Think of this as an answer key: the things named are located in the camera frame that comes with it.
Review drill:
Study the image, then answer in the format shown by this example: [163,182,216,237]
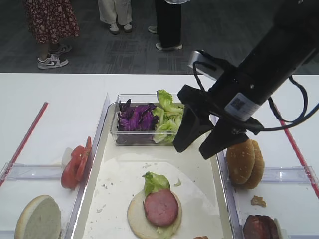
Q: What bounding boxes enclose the right long acrylic divider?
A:
[208,93,244,239]

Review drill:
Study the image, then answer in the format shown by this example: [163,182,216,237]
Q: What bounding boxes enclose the white paper under tomatoes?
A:
[52,147,73,168]

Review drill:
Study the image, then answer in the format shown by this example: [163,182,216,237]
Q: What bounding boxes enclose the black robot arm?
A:
[173,0,319,159]

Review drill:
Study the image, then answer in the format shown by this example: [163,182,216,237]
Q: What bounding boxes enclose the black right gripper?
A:
[173,63,264,159]

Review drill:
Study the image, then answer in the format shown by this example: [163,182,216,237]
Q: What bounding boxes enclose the left upper acrylic rail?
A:
[0,163,63,181]

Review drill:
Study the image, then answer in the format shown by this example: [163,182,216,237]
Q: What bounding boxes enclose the black camera cable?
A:
[193,61,319,131]

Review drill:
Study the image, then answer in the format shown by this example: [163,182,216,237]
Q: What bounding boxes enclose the green lettuce pile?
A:
[152,90,184,145]

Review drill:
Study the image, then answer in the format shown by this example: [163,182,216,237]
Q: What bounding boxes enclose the long acrylic divider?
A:
[208,93,244,239]
[60,94,110,239]

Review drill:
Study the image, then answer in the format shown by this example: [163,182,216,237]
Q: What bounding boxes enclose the orange food scrap on tray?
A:
[193,236,208,239]

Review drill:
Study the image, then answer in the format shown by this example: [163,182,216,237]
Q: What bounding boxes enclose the green lettuce leaf on bun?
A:
[142,172,170,196]

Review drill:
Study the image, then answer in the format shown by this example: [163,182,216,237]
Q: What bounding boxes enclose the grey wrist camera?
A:
[188,50,224,81]

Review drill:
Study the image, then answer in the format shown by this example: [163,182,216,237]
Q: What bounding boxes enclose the white paper under patties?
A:
[274,218,288,239]

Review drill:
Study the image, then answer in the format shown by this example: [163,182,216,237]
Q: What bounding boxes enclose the purple cabbage leaves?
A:
[116,99,159,145]

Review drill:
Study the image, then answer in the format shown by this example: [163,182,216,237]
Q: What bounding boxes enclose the person in dark trousers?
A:
[148,0,182,51]

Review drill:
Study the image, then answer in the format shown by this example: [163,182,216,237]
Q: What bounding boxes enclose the rear sesame bun top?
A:
[245,140,265,189]

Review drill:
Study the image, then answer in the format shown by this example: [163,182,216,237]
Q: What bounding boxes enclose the clear plastic salad container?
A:
[110,90,184,146]

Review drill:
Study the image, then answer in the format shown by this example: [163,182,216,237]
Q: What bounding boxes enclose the brown crumb on table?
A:
[251,195,267,208]

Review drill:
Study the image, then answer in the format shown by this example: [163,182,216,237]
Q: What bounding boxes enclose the person in floral skirt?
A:
[23,0,79,70]

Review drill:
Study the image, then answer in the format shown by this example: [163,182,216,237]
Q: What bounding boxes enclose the bottom bun slice on tray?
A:
[127,190,182,239]

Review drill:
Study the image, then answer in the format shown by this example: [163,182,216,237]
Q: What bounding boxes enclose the sesame bun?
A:
[226,139,255,185]
[245,140,265,189]

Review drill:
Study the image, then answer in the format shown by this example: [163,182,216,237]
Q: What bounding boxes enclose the right red tape strip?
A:
[270,103,319,198]

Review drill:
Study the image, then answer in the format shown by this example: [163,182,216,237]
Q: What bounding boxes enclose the acrylic rail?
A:
[0,163,63,181]
[261,166,319,184]

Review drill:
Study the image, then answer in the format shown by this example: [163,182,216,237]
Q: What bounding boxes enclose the right upper acrylic rail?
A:
[261,166,319,184]

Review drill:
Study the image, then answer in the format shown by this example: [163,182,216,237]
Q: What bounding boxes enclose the person in beige trousers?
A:
[98,0,133,34]

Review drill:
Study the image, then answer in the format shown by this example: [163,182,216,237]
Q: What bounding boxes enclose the front sesame bun top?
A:
[226,139,255,185]

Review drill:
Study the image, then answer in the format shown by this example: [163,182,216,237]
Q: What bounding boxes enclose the rear tomato slice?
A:
[75,136,92,182]

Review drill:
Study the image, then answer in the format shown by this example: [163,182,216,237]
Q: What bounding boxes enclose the dark ham patty stack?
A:
[243,215,280,239]

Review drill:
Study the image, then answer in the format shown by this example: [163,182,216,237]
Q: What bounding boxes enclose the pink ham patty slice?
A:
[143,189,179,227]

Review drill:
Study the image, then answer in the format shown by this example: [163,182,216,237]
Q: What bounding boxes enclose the left long acrylic divider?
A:
[60,94,110,239]

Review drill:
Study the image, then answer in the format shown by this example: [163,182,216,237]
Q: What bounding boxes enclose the cream metal serving tray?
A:
[82,104,232,239]

